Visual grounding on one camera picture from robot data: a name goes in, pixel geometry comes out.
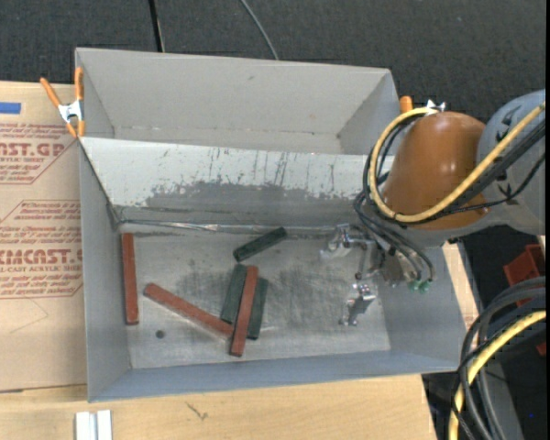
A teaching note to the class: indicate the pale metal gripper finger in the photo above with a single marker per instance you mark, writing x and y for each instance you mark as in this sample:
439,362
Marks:
360,304
343,238

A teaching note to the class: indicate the grey metal bin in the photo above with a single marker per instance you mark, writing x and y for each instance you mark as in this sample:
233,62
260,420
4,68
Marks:
302,186

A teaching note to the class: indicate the dark green flat block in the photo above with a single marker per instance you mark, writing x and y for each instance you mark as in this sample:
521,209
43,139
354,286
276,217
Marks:
234,293
260,244
258,310

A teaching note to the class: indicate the red-brown flat block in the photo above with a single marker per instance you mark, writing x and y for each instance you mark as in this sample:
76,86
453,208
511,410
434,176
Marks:
183,309
245,310
129,278

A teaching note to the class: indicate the brown cardboard board red print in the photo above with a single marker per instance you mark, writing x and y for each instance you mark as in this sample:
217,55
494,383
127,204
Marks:
36,245

